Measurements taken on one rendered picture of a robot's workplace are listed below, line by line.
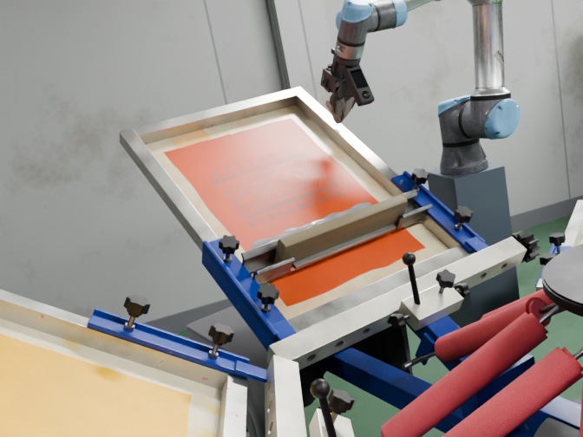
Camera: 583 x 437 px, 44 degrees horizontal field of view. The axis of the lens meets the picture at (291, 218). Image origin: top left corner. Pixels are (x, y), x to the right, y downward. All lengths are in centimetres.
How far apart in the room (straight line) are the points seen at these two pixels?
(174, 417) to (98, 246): 336
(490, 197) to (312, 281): 86
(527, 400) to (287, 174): 106
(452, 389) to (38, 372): 65
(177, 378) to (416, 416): 44
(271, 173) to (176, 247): 272
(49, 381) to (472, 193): 147
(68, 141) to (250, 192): 268
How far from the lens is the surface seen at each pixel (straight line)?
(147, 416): 120
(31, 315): 135
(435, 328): 150
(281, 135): 205
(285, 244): 156
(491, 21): 219
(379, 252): 174
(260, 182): 187
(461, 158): 229
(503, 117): 217
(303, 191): 186
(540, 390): 104
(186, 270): 463
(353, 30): 188
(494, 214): 234
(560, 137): 560
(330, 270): 166
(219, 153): 195
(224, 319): 215
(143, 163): 185
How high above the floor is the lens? 174
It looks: 15 degrees down
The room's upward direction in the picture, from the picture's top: 11 degrees counter-clockwise
